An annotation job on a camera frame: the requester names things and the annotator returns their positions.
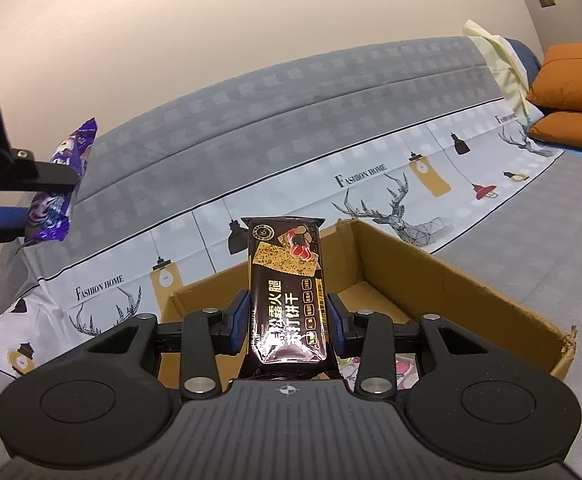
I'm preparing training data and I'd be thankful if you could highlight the dark cracker packet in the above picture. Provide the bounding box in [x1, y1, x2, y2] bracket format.
[240, 216, 329, 366]

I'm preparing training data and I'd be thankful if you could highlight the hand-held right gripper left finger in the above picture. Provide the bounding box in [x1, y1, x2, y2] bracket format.
[84, 290, 252, 401]

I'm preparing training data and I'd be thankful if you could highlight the blue pillow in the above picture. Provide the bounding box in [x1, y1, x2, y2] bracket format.
[508, 37, 542, 101]

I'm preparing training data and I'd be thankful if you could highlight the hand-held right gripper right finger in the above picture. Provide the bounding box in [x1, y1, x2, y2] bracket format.
[327, 292, 512, 403]

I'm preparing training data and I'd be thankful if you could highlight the purple snack packet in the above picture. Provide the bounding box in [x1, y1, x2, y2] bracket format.
[20, 117, 98, 247]

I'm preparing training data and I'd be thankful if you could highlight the cardboard box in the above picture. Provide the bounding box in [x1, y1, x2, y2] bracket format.
[156, 218, 579, 392]

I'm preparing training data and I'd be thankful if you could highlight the orange cushion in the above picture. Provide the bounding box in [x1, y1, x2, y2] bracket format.
[527, 111, 582, 156]
[526, 42, 582, 117]

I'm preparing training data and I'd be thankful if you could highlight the grey bed sheet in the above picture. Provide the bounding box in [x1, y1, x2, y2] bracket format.
[436, 149, 582, 480]

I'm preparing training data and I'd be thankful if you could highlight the clear candy bag pink label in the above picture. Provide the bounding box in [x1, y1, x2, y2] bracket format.
[338, 352, 422, 391]

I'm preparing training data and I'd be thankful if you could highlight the pale yellow pillow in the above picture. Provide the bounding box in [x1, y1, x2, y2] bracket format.
[462, 19, 532, 126]

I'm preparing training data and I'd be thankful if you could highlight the deer print quilt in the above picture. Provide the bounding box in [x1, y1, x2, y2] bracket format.
[0, 35, 566, 391]

